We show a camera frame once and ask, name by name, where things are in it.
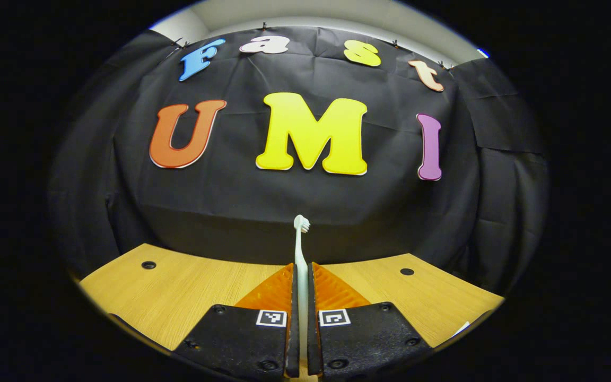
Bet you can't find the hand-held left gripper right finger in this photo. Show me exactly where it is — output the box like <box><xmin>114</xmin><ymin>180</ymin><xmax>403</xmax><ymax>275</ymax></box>
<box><xmin>307</xmin><ymin>262</ymin><xmax>433</xmax><ymax>378</ymax></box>

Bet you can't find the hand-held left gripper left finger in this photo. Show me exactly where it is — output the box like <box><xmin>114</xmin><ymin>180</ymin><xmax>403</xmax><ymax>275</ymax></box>
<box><xmin>173</xmin><ymin>263</ymin><xmax>300</xmax><ymax>378</ymax></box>

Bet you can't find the white toothbrush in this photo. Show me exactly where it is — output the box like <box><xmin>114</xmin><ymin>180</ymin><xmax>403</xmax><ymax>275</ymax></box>
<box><xmin>293</xmin><ymin>214</ymin><xmax>311</xmax><ymax>372</ymax></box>

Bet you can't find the wooden desktop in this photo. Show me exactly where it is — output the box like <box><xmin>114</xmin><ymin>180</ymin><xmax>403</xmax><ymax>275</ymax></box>
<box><xmin>79</xmin><ymin>243</ymin><xmax>505</xmax><ymax>380</ymax></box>

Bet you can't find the black backdrop cloth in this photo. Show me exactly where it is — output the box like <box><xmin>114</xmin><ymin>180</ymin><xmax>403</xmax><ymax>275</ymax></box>
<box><xmin>48</xmin><ymin>25</ymin><xmax>550</xmax><ymax>295</ymax></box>

